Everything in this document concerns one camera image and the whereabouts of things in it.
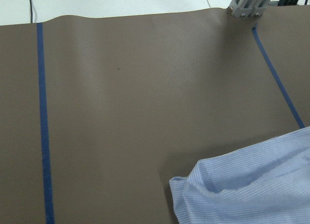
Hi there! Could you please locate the brown paper table cover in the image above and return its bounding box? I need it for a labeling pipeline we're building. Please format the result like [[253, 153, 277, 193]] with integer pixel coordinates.
[[0, 6, 310, 224]]

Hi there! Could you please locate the aluminium profile post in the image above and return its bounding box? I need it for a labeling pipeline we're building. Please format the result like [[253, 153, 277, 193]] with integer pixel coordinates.
[[227, 0, 271, 18]]

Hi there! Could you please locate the blue striped button shirt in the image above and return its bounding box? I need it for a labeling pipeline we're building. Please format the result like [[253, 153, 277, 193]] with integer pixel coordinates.
[[169, 128, 310, 224]]

